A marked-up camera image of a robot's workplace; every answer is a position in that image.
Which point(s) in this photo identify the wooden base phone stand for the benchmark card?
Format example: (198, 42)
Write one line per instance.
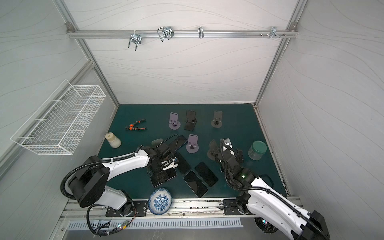
(156, 142)

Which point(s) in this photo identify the beige plastic cup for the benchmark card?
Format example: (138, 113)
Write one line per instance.
(113, 140)

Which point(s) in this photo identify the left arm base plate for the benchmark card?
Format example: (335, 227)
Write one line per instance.
(139, 208)

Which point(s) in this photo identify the aluminium crossbar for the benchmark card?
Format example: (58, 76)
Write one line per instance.
(179, 34)

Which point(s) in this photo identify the orange handled pliers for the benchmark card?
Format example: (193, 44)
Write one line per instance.
(134, 126)

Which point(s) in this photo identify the grey stand back right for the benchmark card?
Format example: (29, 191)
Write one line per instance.
(217, 120)

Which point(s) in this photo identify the purple stand back left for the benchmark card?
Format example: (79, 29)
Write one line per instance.
(174, 123)

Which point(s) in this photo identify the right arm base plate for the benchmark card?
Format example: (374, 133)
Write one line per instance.
(230, 207)

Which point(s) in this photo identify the metal clamp small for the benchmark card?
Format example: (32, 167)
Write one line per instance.
(201, 32)

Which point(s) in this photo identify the black stand back centre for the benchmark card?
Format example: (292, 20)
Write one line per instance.
(190, 120)

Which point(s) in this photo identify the blue white patterned plate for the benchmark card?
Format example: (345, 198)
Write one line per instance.
(160, 201)

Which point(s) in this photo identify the white vent grille strip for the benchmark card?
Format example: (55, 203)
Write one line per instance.
(149, 224)

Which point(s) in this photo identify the white wire basket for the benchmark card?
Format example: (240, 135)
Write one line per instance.
(58, 125)

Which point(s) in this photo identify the metal clamp left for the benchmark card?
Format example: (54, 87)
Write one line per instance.
(135, 40)

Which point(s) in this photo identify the metal clamp centre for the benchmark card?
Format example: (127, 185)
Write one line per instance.
(165, 33)

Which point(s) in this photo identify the green lidded jar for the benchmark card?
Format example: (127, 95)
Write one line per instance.
(257, 150)

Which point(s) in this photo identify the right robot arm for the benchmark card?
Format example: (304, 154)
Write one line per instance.
(273, 211)

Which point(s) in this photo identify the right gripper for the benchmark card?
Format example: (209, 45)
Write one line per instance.
(223, 153)

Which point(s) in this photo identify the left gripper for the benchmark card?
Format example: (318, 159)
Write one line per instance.
(161, 160)

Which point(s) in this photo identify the purple phone stand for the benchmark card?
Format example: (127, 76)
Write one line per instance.
(192, 144)

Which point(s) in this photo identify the grey stand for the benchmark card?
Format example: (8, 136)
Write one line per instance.
(217, 120)
(213, 150)

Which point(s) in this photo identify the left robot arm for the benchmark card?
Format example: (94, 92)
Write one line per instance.
(87, 184)

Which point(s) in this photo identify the grey stand front right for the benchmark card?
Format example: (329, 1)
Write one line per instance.
(213, 150)

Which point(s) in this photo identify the metal bracket right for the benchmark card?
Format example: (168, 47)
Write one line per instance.
(273, 34)

